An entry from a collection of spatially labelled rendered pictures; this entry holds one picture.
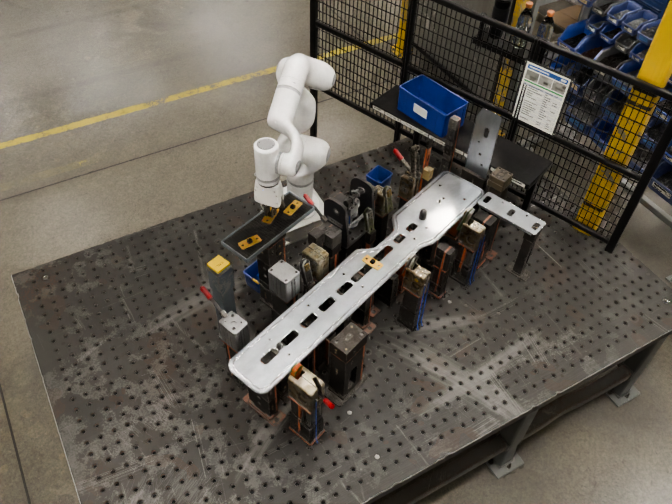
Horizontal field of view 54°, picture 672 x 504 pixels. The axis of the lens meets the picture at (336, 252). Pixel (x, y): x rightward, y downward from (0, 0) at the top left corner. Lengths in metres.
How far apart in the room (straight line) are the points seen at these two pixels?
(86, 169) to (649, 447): 3.73
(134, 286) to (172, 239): 0.31
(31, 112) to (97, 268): 2.45
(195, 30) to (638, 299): 4.26
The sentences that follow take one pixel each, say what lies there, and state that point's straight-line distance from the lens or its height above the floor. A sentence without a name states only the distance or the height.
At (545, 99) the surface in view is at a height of 1.31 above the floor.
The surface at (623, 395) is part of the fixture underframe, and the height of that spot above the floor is 0.02.
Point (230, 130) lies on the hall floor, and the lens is 4.84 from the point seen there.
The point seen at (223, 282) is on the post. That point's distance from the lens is 2.42.
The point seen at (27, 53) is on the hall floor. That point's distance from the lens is 6.06.
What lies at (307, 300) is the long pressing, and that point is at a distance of 2.46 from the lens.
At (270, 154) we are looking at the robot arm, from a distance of 2.21.
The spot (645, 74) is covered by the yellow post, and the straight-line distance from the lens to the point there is 2.86.
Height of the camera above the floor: 2.96
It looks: 48 degrees down
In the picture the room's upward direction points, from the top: 2 degrees clockwise
